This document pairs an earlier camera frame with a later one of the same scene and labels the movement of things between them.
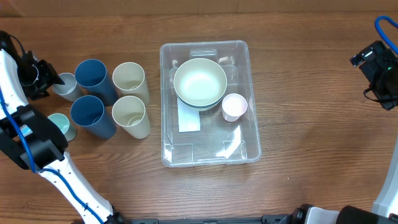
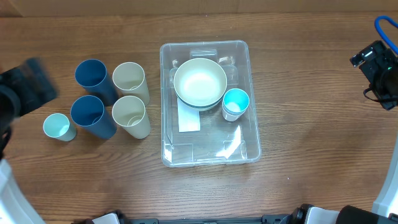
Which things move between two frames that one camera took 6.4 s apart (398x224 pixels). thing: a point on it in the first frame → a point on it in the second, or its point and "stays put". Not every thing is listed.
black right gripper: (389, 99) stays put
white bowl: (204, 109) stays put
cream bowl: (199, 82) stays put
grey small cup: (68, 87) → (231, 116)
